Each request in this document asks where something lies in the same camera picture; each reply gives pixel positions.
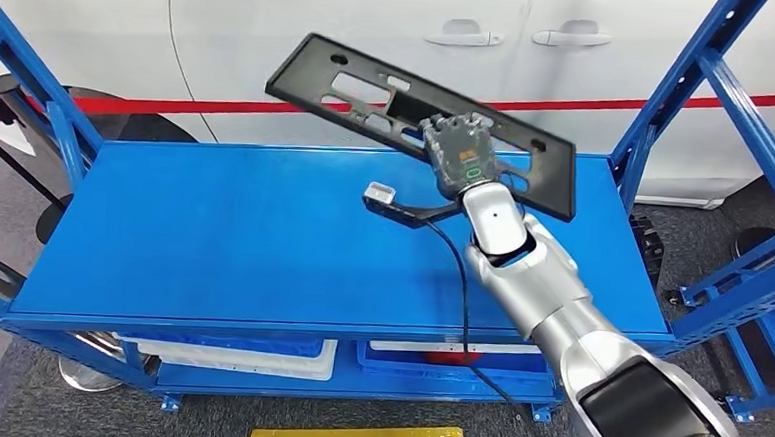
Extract black round stand base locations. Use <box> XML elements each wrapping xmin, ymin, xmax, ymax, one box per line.
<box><xmin>730</xmin><ymin>225</ymin><xmax>775</xmax><ymax>265</ymax></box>

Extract chrome stanchion with round base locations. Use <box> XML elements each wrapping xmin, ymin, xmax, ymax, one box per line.
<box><xmin>0</xmin><ymin>239</ymin><xmax>165</xmax><ymax>398</ymax></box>

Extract small blue wheeled rack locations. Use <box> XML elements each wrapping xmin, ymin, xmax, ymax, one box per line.
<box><xmin>658</xmin><ymin>211</ymin><xmax>775</xmax><ymax>426</ymax></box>

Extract red part in crate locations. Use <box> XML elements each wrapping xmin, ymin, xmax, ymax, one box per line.
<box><xmin>426</xmin><ymin>350</ymin><xmax>485</xmax><ymax>370</ymax></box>

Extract white car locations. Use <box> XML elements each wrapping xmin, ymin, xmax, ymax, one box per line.
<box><xmin>0</xmin><ymin>0</ymin><xmax>775</xmax><ymax>214</ymax></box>

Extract blue plastic crate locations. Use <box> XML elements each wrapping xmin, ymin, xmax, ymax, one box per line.
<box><xmin>118</xmin><ymin>327</ymin><xmax>326</xmax><ymax>361</ymax></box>
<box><xmin>354</xmin><ymin>339</ymin><xmax>558</xmax><ymax>389</ymax></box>

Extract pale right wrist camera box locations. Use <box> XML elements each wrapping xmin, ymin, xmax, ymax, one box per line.
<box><xmin>363</xmin><ymin>180</ymin><xmax>398</xmax><ymax>209</ymax></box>

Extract black-capped stanchion post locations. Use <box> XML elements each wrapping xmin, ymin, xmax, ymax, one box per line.
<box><xmin>0</xmin><ymin>72</ymin><xmax>77</xmax><ymax>182</ymax></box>

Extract large blue metal shelf rack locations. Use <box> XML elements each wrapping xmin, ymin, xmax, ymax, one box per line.
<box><xmin>0</xmin><ymin>0</ymin><xmax>775</xmax><ymax>437</ymax></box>

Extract black plastic plate bracket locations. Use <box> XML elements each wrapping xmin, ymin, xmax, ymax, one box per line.
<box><xmin>258</xmin><ymin>30</ymin><xmax>585</xmax><ymax>223</ymax></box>

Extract black camera cable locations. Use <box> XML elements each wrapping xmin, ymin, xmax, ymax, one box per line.
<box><xmin>412</xmin><ymin>218</ymin><xmax>577</xmax><ymax>437</ymax></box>

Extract black plastic crate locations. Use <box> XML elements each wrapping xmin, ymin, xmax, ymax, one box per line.
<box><xmin>625</xmin><ymin>212</ymin><xmax>668</xmax><ymax>289</ymax></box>

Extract red barrier belt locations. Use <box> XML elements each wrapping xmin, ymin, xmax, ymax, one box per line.
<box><xmin>0</xmin><ymin>49</ymin><xmax>775</xmax><ymax>187</ymax></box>

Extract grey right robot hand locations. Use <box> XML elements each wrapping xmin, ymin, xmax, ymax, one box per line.
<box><xmin>415</xmin><ymin>109</ymin><xmax>504</xmax><ymax>203</ymax></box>

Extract black wrist camera mount bracket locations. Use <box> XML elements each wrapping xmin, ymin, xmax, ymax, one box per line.
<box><xmin>360</xmin><ymin>192</ymin><xmax>466</xmax><ymax>233</ymax></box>

